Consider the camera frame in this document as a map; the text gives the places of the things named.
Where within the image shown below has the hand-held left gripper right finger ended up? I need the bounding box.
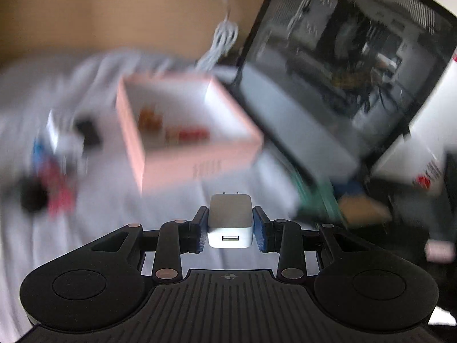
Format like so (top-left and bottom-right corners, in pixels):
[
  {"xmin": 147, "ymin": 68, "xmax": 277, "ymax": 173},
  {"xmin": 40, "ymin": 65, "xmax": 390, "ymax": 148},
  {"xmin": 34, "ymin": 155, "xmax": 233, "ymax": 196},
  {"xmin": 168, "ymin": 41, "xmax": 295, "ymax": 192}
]
[{"xmin": 252, "ymin": 206, "xmax": 374, "ymax": 281}]

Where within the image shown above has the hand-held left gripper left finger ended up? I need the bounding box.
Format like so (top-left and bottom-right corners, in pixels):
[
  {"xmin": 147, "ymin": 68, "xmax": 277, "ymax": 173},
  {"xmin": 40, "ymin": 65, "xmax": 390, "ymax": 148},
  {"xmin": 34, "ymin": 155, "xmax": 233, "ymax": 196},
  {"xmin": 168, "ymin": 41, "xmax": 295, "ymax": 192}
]
[{"xmin": 89, "ymin": 206, "xmax": 210, "ymax": 282}]

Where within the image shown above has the white USB charger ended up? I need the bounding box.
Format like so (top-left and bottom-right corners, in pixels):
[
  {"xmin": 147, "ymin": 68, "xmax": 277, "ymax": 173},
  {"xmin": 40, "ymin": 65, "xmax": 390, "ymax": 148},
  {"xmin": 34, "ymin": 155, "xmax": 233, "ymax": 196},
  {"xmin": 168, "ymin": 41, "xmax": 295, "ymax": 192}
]
[{"xmin": 207, "ymin": 192, "xmax": 255, "ymax": 250}]

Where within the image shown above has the pink cardboard box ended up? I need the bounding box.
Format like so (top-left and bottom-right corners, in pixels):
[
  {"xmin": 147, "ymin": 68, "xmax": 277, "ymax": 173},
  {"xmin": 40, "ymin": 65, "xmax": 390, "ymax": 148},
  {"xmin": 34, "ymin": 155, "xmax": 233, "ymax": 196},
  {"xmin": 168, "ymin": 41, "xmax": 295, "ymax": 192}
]
[{"xmin": 116, "ymin": 72, "xmax": 265, "ymax": 195}]

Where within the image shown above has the green object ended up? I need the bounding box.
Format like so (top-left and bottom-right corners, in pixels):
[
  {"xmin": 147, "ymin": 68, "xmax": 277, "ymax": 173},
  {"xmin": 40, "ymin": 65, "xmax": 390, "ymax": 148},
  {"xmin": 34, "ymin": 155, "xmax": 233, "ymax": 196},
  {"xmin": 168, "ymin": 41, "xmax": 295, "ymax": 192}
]
[{"xmin": 289, "ymin": 175, "xmax": 343, "ymax": 222}]

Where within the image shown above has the red small object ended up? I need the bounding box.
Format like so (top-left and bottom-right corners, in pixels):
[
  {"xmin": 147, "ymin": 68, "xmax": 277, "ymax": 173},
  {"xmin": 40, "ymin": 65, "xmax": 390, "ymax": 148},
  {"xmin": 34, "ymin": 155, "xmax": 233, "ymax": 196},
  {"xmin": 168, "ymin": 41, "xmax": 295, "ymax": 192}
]
[{"xmin": 166, "ymin": 126, "xmax": 209, "ymax": 143}]

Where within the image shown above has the grey cloth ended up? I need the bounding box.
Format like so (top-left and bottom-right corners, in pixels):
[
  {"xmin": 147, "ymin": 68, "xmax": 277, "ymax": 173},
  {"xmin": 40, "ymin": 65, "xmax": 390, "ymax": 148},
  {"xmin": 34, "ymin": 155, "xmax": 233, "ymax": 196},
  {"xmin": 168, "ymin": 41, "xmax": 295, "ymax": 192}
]
[{"xmin": 0, "ymin": 48, "xmax": 322, "ymax": 333}]

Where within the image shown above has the brown object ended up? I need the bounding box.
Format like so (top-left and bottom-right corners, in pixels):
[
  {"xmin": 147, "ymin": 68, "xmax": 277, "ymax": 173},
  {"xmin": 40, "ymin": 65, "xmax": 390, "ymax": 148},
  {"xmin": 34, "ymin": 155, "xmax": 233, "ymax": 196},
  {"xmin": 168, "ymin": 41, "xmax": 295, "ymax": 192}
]
[{"xmin": 337, "ymin": 195, "xmax": 391, "ymax": 227}]

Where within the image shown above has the orange small object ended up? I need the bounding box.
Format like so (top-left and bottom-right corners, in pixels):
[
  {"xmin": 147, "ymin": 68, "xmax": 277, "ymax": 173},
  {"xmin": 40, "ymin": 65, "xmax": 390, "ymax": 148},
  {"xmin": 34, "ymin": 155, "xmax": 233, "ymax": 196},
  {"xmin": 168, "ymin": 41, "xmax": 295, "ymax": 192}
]
[{"xmin": 139, "ymin": 107, "xmax": 163, "ymax": 131}]

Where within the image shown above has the black flat device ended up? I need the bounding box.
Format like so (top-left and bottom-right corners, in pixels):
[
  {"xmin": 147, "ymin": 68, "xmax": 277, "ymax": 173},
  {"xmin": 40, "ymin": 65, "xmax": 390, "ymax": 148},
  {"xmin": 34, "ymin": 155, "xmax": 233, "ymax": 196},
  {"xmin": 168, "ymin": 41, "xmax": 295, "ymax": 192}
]
[{"xmin": 73, "ymin": 118, "xmax": 101, "ymax": 147}]

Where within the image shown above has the pink red object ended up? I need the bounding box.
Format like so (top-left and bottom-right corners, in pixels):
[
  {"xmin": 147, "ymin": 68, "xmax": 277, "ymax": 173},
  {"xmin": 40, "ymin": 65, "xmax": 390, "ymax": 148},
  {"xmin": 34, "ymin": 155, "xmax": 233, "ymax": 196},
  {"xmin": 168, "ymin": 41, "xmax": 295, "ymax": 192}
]
[{"xmin": 39, "ymin": 157, "xmax": 77, "ymax": 217}]

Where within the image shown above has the computer case with glass side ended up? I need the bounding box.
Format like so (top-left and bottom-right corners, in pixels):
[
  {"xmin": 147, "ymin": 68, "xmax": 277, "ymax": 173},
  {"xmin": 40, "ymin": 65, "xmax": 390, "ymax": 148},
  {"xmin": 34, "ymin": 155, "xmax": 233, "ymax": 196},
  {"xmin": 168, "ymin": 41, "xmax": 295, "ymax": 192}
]
[{"xmin": 228, "ymin": 0, "xmax": 457, "ymax": 201}]

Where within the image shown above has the white plug adapter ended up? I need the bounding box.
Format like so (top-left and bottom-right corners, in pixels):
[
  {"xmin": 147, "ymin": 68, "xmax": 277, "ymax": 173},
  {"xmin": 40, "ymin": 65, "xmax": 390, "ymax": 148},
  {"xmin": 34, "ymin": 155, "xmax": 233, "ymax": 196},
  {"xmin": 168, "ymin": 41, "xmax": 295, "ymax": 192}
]
[{"xmin": 46, "ymin": 111, "xmax": 84, "ymax": 158}]

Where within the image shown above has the black round object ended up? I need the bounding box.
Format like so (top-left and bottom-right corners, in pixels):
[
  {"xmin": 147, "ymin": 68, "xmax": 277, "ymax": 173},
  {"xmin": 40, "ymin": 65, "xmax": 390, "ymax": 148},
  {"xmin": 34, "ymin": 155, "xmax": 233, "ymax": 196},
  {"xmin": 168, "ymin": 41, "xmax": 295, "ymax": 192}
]
[{"xmin": 19, "ymin": 177, "xmax": 49, "ymax": 213}]

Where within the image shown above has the blue small object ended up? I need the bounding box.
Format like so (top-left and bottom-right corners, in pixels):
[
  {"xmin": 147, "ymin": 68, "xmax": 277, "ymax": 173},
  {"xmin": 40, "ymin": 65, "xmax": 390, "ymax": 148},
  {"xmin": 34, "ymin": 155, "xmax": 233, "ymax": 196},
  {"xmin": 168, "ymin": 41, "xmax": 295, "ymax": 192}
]
[{"xmin": 32, "ymin": 139, "xmax": 48, "ymax": 172}]

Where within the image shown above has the pale pink object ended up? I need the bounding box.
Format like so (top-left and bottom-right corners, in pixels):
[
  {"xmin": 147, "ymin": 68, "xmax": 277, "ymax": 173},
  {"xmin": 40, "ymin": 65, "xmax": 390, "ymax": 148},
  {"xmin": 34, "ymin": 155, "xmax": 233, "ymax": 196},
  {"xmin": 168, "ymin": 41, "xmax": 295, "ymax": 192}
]
[{"xmin": 426, "ymin": 239, "xmax": 457, "ymax": 263}]

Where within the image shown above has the white power cable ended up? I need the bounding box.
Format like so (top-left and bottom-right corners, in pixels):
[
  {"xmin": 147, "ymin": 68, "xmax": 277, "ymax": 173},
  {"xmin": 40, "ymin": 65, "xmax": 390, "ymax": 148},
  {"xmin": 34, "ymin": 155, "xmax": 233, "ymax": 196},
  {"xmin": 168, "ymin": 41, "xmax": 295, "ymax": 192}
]
[{"xmin": 195, "ymin": 0, "xmax": 240, "ymax": 75}]

